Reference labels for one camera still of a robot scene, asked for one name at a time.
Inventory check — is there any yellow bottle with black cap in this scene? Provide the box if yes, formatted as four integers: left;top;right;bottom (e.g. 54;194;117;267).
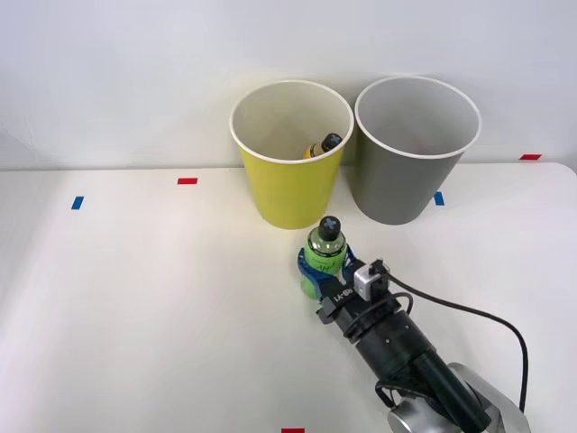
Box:
300;133;343;161

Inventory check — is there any green bottle with black cap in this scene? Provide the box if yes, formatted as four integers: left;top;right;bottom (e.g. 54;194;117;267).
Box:
300;215;351;301

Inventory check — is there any yellow-green plastic waste bin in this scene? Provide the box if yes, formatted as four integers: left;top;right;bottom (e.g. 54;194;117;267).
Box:
228;79;354;231

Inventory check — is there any grey plastic waste bin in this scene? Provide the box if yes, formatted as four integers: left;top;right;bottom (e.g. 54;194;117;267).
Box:
353;75;483;226

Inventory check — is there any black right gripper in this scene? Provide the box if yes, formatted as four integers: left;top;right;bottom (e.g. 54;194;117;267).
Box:
295;245;403;338

